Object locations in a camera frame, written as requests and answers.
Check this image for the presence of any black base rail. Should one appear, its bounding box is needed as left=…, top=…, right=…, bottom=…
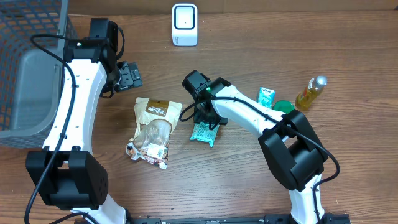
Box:
left=127, top=213, right=351, bottom=224

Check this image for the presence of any brown snack wrapper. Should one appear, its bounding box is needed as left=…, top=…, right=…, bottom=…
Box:
left=126, top=97, right=182, bottom=169

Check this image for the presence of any white barcode scanner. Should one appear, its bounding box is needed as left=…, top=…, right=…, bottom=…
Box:
left=172, top=3, right=198, bottom=47

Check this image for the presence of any grey plastic mesh basket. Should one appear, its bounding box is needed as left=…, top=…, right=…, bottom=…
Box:
left=1, top=0, right=77, bottom=148

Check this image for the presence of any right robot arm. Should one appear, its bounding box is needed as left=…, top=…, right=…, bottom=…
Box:
left=182, top=70, right=328, bottom=223

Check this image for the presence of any teal tissue pack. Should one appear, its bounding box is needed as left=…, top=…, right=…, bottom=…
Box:
left=256, top=87, right=275, bottom=108

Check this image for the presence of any yellow dish soap bottle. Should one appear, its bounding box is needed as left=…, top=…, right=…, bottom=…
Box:
left=295, top=75, right=328, bottom=110

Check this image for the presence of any teal snack packet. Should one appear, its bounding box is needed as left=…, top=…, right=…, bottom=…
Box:
left=190, top=123, right=219, bottom=147

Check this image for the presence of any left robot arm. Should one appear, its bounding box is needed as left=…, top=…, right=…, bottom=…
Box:
left=25, top=18, right=142, bottom=223

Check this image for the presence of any green lid jar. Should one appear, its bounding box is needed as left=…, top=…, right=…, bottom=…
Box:
left=272, top=100, right=295, bottom=114

